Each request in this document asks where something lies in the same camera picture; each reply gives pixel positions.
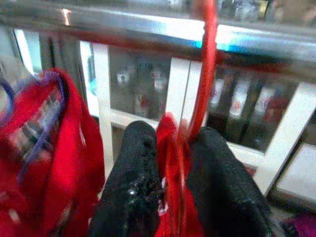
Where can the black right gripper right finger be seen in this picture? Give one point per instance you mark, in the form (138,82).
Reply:
(222,185)

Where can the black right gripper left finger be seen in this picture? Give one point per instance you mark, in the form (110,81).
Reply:
(133,172)

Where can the red knit garment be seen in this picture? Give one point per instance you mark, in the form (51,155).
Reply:
(168,130)

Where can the red plastic hanger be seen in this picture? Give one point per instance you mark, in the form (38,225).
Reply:
(208,74)

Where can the purple hanger with rings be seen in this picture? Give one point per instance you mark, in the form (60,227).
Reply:
(10,98)

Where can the red jacket white stripes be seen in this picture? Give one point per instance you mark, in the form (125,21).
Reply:
(71,148)

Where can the pink object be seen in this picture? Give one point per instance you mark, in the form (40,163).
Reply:
(303,227)

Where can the white cabinet glass doors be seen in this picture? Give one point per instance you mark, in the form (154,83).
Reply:
(177,81)

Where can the metal clothes rack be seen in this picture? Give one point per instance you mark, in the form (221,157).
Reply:
(148,27)

